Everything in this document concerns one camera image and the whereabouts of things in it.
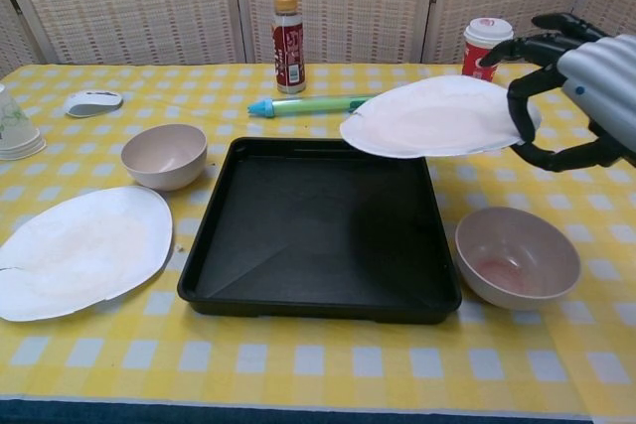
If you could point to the white paper plate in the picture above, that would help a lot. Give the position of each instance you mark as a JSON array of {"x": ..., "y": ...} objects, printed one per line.
[
  {"x": 84, "y": 250},
  {"x": 432, "y": 116}
]

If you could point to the brown-label bottle with orange cap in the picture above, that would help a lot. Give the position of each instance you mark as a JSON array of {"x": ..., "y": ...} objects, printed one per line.
[{"x": 288, "y": 51}]

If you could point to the red paper cup white lid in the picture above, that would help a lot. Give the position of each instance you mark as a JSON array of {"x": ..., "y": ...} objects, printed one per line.
[{"x": 479, "y": 42}]

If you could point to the plain beige bowl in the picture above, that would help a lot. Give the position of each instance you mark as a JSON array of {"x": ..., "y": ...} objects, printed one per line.
[{"x": 164, "y": 156}]

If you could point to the woven beige folding screen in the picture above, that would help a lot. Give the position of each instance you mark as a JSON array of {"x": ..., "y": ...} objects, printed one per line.
[{"x": 149, "y": 7}]

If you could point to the green and blue water squirter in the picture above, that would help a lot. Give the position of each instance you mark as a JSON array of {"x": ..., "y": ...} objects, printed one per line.
[{"x": 308, "y": 105}]

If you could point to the black square plastic tray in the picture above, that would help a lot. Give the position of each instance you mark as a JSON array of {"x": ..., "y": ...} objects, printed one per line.
[{"x": 298, "y": 235}]

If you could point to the white computer mouse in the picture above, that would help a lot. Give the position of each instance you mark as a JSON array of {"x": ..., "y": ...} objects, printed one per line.
[{"x": 92, "y": 102}]

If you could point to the stacked white paper cups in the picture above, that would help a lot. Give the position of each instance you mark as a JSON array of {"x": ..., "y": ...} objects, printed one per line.
[{"x": 15, "y": 126}]

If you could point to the yellow checkered tablecloth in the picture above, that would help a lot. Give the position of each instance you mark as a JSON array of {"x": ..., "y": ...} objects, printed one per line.
[{"x": 318, "y": 364}]

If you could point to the right silver and black robot hand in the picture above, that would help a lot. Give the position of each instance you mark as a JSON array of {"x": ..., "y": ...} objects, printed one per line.
[{"x": 596, "y": 76}]

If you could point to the beige bowl with pink stain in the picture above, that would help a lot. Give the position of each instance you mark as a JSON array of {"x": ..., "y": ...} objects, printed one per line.
[{"x": 517, "y": 255}]

